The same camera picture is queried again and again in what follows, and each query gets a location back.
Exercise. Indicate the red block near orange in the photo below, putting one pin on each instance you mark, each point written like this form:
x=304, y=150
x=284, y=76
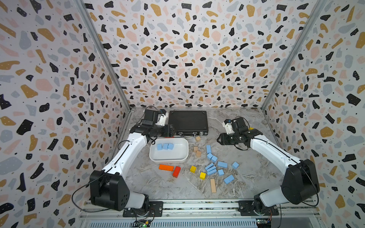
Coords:
x=176, y=172

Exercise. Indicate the yellow cube left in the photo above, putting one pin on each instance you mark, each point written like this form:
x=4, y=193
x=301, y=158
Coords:
x=193, y=169

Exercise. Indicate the blue flat block right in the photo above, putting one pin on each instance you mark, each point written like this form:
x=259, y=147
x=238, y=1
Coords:
x=222, y=164

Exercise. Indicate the blue long block stack middle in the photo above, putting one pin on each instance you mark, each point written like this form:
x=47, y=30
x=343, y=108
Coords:
x=210, y=169

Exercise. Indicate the blue cube isolated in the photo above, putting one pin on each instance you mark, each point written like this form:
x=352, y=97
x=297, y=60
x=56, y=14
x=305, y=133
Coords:
x=170, y=146

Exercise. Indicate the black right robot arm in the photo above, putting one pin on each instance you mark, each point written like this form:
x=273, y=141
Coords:
x=300, y=180

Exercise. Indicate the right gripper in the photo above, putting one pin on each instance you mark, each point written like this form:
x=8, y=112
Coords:
x=223, y=139

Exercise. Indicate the long speckled blue block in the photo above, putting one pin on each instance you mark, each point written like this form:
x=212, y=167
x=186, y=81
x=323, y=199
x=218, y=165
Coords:
x=208, y=149

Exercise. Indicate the black ribbed carrying case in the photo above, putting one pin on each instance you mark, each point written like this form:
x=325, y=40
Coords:
x=189, y=123

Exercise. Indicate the long natural wood block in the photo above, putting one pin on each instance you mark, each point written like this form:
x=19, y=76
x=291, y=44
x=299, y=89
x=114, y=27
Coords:
x=213, y=185

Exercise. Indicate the orange long block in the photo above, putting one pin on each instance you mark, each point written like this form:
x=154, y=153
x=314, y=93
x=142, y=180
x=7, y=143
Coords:
x=166, y=167

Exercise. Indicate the white plastic tub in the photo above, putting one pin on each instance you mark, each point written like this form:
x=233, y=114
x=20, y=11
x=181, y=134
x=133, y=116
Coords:
x=179, y=154

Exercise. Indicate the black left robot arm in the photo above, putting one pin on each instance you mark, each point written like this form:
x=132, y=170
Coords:
x=108, y=188

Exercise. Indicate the yellow cube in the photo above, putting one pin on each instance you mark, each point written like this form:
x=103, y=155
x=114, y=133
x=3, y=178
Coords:
x=202, y=176
x=193, y=169

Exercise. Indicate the yellow cube lower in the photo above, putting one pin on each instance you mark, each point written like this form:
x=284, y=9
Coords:
x=202, y=176

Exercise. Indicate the blue long block stack bottom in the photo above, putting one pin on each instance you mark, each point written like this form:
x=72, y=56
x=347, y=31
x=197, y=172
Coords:
x=212, y=172

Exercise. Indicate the plain wood cube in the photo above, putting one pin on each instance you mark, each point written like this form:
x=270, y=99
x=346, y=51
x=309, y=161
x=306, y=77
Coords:
x=198, y=154

